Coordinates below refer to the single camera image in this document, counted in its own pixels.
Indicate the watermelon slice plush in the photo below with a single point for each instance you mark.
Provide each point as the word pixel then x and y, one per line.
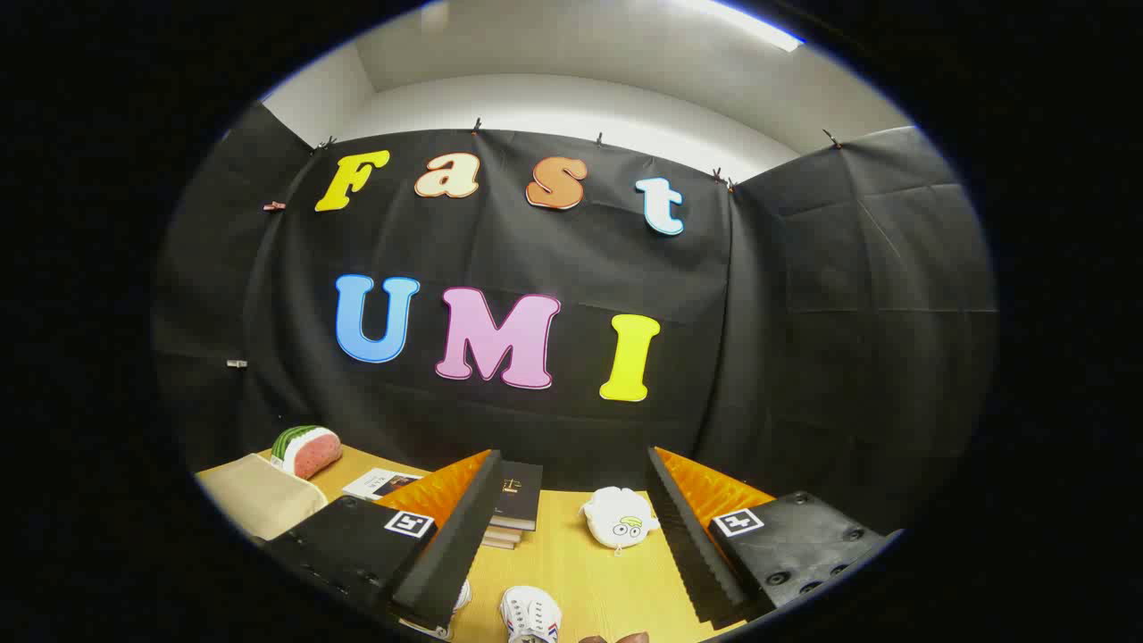
pixel 312 451

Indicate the thick brown cover book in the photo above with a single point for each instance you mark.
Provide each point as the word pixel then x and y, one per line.
pixel 504 533
pixel 498 544

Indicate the white canvas shoe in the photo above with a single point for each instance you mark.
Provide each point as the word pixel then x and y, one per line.
pixel 529 614
pixel 463 597

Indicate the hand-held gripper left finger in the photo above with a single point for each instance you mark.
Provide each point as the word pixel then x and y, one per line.
pixel 446 554

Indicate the white plush toy with face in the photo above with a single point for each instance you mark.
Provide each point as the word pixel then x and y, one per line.
pixel 616 518

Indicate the black backdrop cloth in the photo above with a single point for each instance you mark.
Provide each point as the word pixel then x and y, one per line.
pixel 536 250

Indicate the white book with portrait cover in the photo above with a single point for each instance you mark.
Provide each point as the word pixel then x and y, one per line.
pixel 371 484

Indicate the black cover book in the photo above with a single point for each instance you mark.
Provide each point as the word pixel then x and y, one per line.
pixel 520 496

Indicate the beige fabric storage box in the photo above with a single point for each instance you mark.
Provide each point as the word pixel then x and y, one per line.
pixel 259 500

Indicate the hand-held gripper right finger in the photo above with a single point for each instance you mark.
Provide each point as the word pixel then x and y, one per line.
pixel 692 545

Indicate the ceiling light strip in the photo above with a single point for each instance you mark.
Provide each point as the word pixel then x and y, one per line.
pixel 759 27

